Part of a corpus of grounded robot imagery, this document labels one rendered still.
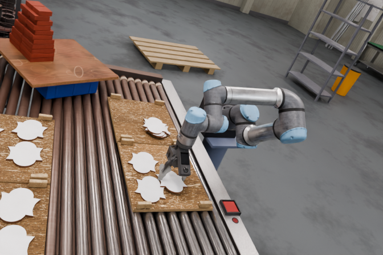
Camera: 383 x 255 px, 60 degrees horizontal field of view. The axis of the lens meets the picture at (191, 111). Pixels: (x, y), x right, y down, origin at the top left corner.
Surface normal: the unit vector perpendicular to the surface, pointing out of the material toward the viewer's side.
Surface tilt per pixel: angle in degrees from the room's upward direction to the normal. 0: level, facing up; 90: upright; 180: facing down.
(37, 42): 90
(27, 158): 0
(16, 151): 0
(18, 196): 0
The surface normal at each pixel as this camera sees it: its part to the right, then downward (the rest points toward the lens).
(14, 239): 0.33, -0.83
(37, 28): 0.69, 0.54
